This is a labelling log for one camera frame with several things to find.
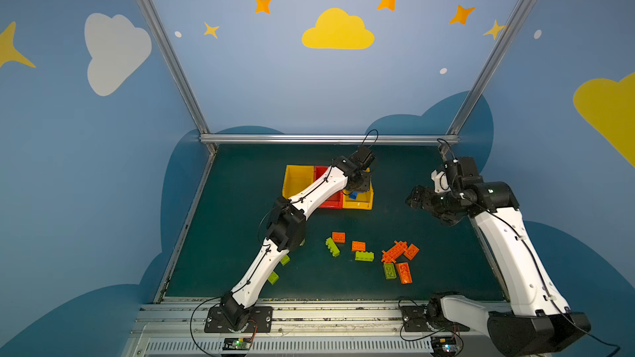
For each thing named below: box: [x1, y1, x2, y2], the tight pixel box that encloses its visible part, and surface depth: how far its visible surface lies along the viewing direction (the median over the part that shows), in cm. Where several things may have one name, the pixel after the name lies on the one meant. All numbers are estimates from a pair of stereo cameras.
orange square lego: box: [402, 242, 421, 261], surface depth 89 cm
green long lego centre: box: [325, 237, 340, 258], surface depth 90 cm
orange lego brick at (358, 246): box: [351, 240, 367, 253], surface depth 90 cm
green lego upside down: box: [383, 262, 397, 281], surface depth 85 cm
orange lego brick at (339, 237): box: [332, 231, 347, 243], surface depth 93 cm
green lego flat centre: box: [354, 251, 375, 262], surface depth 88 cm
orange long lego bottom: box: [396, 261, 413, 285], surface depth 84 cm
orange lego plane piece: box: [381, 240, 408, 264], surface depth 88 cm
